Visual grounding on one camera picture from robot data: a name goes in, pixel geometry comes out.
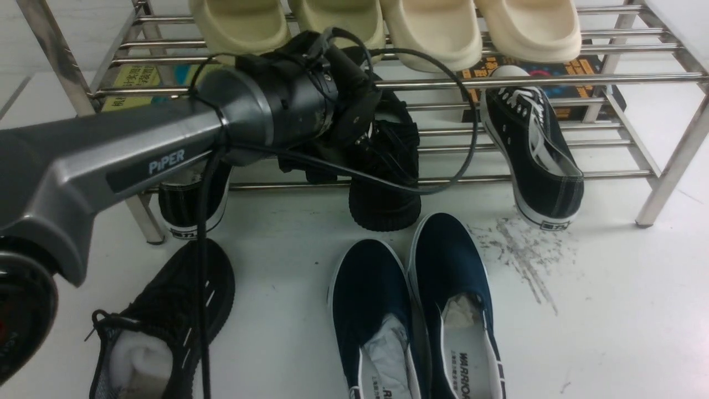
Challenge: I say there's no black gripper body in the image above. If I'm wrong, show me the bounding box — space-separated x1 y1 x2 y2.
277 30 420 186

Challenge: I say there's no black knit sneaker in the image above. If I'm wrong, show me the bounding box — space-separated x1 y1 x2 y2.
89 241 202 398
343 89 422 232

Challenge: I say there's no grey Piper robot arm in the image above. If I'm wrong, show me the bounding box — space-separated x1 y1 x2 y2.
2 28 419 383

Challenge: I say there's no stainless steel shoe rack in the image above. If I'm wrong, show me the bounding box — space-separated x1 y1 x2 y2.
2 1 707 247

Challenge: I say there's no navy slip-on shoe right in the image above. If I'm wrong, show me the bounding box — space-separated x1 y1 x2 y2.
407 212 507 398

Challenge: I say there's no navy slip-on shoe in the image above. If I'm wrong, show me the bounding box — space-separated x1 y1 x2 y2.
407 212 507 398
327 238 427 398

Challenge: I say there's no navy slip-on shoe left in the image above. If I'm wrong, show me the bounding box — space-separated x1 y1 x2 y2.
327 238 427 398

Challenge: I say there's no green slide sandal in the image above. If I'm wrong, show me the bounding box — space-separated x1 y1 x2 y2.
288 1 386 50
188 1 291 54

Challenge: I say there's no cream slide sandal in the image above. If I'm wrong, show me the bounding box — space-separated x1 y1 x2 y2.
475 1 582 63
380 1 482 71

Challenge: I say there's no green slide sandal far left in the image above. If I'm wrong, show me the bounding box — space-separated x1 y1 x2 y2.
188 1 291 54

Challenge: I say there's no cream slide sandal far right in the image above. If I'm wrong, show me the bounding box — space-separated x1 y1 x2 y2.
475 1 582 63

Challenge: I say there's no yellow blue book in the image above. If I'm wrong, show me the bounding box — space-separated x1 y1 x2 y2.
101 65 198 112

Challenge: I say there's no black canvas sneaker right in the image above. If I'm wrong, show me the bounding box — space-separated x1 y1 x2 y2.
479 86 584 232

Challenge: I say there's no black canvas sneaker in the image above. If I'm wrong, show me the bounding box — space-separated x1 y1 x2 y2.
479 86 584 232
158 162 232 240

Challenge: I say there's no black canvas sneaker left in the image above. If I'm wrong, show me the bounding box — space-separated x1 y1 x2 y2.
158 162 232 240

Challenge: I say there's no black orange book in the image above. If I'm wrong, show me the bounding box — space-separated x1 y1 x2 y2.
456 55 627 122

